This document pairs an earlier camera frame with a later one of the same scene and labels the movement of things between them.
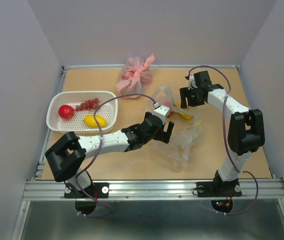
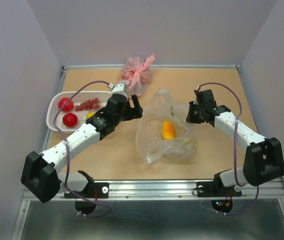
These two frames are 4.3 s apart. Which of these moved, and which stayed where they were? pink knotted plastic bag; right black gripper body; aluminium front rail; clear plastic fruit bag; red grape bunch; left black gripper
Moved: left black gripper; right black gripper body; clear plastic fruit bag
Stayed: pink knotted plastic bag; aluminium front rail; red grape bunch
